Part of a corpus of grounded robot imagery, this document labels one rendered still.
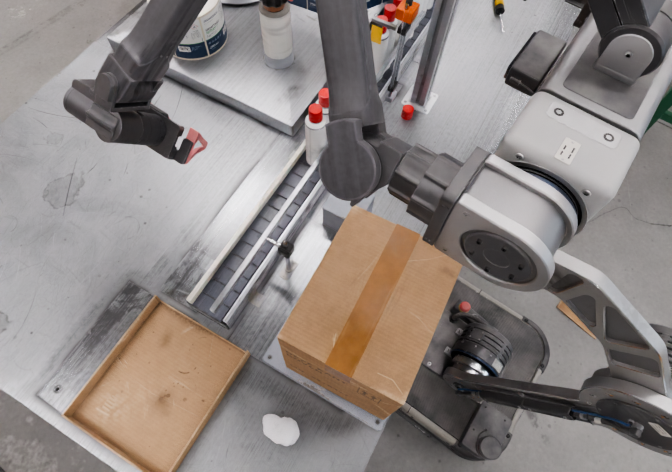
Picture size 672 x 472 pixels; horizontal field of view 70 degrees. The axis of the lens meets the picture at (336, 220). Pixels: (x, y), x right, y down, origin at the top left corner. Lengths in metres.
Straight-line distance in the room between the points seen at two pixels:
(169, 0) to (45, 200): 0.84
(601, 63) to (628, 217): 1.99
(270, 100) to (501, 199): 0.98
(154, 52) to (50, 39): 2.48
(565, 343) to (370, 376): 1.49
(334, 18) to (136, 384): 0.89
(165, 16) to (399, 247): 0.55
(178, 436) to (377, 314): 0.52
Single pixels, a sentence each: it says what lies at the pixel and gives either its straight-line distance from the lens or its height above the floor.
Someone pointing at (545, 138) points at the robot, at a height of 1.53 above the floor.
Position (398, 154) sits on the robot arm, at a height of 1.49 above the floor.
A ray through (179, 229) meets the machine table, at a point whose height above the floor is 0.83.
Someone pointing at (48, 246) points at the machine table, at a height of 0.83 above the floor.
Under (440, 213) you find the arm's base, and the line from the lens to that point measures 0.56.
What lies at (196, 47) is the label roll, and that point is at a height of 0.93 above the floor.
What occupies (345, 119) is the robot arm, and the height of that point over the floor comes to 1.51.
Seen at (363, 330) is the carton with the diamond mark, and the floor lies 1.12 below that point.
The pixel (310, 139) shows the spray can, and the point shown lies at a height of 1.00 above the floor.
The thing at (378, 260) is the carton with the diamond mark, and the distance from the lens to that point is 0.91.
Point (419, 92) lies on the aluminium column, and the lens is 1.49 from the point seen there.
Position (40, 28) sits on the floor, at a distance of 3.34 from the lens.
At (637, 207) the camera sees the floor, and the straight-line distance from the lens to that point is 2.70.
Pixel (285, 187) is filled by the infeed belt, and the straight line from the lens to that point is 1.26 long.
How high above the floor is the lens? 1.95
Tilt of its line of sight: 62 degrees down
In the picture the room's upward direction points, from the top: 4 degrees clockwise
